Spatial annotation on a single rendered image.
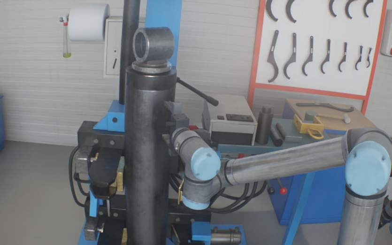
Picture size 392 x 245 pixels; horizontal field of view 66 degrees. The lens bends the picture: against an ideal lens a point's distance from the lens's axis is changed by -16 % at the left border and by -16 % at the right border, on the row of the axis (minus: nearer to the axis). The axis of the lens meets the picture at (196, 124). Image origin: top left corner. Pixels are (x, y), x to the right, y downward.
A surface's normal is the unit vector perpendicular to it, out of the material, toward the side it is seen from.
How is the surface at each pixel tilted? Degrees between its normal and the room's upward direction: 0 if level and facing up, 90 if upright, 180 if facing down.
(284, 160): 63
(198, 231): 0
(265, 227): 0
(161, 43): 76
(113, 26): 90
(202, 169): 85
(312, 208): 90
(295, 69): 90
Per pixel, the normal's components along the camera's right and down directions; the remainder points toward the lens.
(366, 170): -0.58, 0.15
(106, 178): 0.09, -0.91
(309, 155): -0.66, -0.17
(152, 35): 0.48, -0.33
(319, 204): 0.05, 0.40
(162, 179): 0.72, 0.34
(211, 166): 0.42, 0.32
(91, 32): 0.01, 0.68
